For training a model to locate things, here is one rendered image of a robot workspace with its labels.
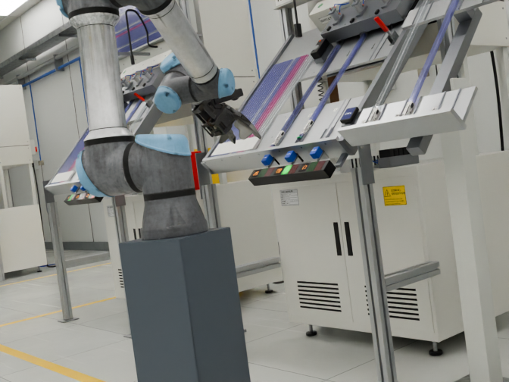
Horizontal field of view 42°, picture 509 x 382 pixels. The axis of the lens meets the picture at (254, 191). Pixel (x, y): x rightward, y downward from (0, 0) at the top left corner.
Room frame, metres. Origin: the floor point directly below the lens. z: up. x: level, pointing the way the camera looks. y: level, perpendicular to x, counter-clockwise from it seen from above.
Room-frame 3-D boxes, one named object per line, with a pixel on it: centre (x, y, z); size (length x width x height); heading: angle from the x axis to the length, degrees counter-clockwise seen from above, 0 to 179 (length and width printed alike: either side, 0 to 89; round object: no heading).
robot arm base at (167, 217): (1.49, 0.19, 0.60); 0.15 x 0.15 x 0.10
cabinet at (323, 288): (2.54, -0.54, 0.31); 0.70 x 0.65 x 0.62; 39
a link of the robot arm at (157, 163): (1.49, 0.20, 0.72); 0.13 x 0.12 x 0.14; 69
